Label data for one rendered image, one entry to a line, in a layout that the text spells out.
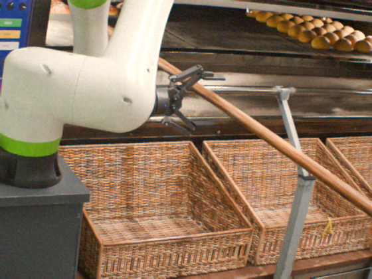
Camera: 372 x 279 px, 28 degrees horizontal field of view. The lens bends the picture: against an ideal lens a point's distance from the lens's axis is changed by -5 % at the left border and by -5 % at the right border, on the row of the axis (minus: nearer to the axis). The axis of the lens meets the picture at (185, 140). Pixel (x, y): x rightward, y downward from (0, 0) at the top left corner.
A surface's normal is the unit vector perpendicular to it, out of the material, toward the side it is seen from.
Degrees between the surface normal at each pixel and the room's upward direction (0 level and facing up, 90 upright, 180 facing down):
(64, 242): 90
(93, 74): 45
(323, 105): 70
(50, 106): 107
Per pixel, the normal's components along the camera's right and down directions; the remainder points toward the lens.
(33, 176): 0.39, -0.04
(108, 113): -0.11, 0.55
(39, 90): -0.07, 0.29
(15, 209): 0.47, 0.37
